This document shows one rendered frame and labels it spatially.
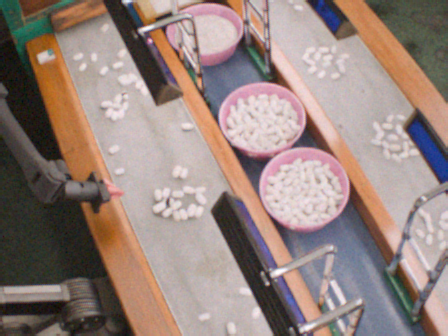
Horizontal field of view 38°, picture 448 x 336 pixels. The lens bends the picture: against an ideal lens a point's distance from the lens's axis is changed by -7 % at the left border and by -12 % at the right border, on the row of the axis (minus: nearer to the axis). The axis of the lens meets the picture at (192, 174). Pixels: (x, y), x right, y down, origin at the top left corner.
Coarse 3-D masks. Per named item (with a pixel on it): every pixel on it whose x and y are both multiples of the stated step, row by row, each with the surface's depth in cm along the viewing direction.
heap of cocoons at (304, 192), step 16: (288, 176) 203; (304, 176) 203; (320, 176) 202; (272, 192) 201; (288, 192) 200; (304, 192) 201; (320, 192) 200; (336, 192) 199; (272, 208) 199; (288, 208) 197; (304, 208) 198; (320, 208) 196; (336, 208) 198; (304, 224) 195
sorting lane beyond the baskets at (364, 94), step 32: (256, 0) 246; (288, 32) 235; (320, 32) 234; (320, 64) 226; (352, 64) 225; (320, 96) 218; (352, 96) 217; (384, 96) 216; (352, 128) 210; (384, 160) 203; (416, 160) 201; (384, 192) 197; (416, 192) 195; (416, 224) 189; (416, 256) 184
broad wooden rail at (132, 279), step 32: (32, 64) 238; (64, 64) 237; (64, 96) 226; (64, 128) 219; (64, 160) 213; (96, 160) 211; (96, 224) 199; (128, 224) 199; (128, 256) 192; (128, 288) 187; (128, 320) 182; (160, 320) 180
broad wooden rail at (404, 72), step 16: (336, 0) 240; (352, 0) 239; (352, 16) 234; (368, 16) 234; (368, 32) 229; (384, 32) 229; (368, 48) 227; (384, 48) 225; (400, 48) 224; (384, 64) 221; (400, 64) 220; (416, 64) 219; (400, 80) 216; (416, 80) 216; (416, 96) 212; (432, 96) 211; (432, 112) 208
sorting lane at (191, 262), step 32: (64, 32) 248; (96, 32) 245; (96, 64) 236; (128, 64) 234; (96, 96) 228; (128, 96) 226; (96, 128) 221; (128, 128) 219; (160, 128) 218; (128, 160) 212; (160, 160) 211; (192, 160) 210; (128, 192) 206; (160, 224) 199; (192, 224) 198; (160, 256) 194; (192, 256) 193; (224, 256) 192; (160, 288) 188; (192, 288) 187; (224, 288) 186; (192, 320) 182; (224, 320) 181; (256, 320) 180
